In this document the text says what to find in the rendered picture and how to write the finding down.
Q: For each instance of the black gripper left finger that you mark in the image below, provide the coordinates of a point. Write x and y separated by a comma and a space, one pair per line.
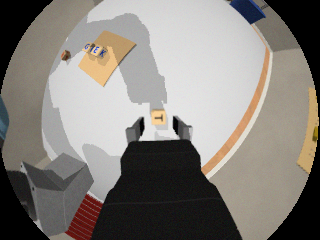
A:
133, 133

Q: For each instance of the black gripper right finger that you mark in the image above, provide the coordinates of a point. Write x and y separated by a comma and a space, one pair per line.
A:
181, 129

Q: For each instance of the tan flat mat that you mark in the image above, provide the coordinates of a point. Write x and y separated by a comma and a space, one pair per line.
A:
101, 69

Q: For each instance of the tan wooden letter block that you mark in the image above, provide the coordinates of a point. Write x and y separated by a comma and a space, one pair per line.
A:
99, 51
158, 116
65, 55
88, 47

